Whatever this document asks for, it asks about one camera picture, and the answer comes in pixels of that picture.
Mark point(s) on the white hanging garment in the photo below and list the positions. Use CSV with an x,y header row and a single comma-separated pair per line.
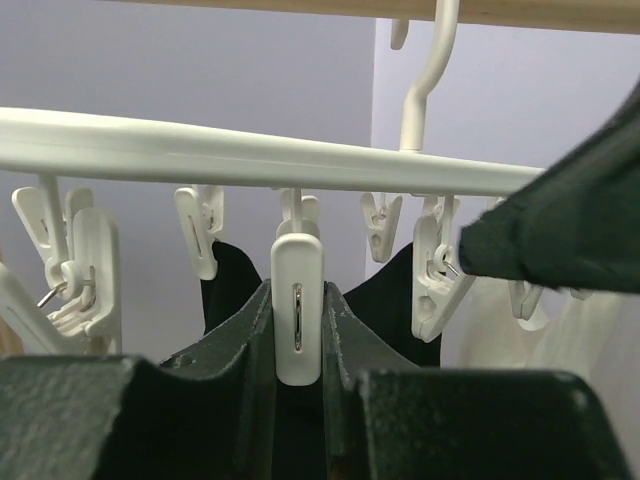
x,y
578,338

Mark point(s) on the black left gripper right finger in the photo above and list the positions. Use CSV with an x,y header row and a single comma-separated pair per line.
x,y
349,347

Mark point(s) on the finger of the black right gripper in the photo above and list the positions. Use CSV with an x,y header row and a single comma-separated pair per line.
x,y
574,226

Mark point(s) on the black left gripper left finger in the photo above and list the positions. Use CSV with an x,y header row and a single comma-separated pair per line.
x,y
238,352

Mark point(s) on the wooden clothes rack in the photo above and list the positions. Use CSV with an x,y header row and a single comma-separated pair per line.
x,y
450,10

